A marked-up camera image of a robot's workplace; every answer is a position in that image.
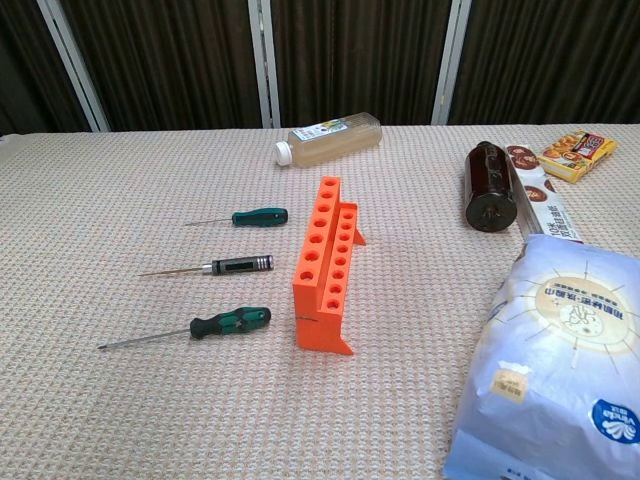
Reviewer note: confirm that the small teal screwdriver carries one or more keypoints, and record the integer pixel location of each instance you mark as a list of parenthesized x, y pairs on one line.
[(260, 217)]

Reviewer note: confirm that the black metal precision screwdriver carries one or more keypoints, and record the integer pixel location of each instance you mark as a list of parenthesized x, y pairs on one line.
[(240, 265)]

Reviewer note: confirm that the large green black screwdriver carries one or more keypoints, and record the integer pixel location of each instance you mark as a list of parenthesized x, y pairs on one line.
[(230, 322)]

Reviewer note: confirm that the orange tool holder rack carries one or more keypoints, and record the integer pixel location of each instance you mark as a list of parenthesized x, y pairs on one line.
[(312, 300)]

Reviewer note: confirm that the clear juice bottle white cap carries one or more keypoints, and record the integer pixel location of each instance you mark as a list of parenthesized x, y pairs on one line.
[(330, 140)]

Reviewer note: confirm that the dark brown bottle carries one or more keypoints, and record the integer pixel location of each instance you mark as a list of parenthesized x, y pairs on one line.
[(490, 185)]

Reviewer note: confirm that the long white baking paper box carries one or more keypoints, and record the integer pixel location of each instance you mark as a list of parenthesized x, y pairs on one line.
[(542, 205)]

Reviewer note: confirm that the beige woven tablecloth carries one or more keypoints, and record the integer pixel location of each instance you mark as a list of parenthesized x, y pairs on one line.
[(150, 400)]

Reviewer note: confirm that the dark pleated curtain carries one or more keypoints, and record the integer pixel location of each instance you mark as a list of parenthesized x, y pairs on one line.
[(165, 60)]

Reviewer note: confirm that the blue white tissue pack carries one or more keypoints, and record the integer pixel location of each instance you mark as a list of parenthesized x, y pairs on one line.
[(540, 350)]

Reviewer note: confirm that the yellow snack box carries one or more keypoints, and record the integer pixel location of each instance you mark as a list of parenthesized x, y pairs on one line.
[(575, 157)]

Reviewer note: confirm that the grey metal partition post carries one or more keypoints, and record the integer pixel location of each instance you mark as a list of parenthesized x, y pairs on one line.
[(265, 65), (75, 70), (450, 65)]

